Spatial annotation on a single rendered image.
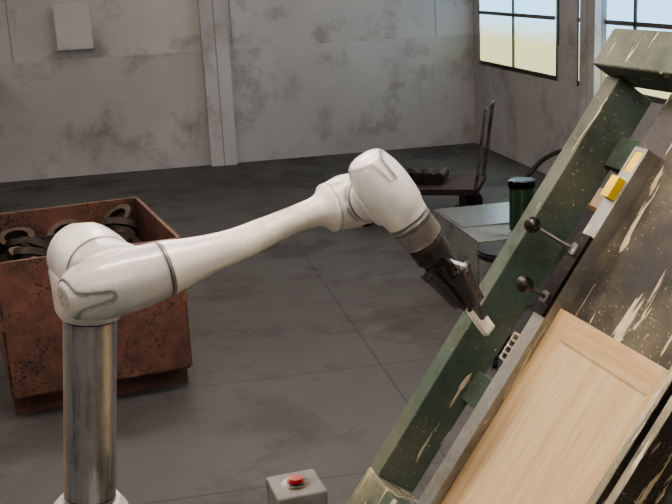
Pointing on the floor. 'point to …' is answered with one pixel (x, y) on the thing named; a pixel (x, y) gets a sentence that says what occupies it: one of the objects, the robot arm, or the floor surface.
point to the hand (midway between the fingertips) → (480, 318)
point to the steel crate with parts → (139, 349)
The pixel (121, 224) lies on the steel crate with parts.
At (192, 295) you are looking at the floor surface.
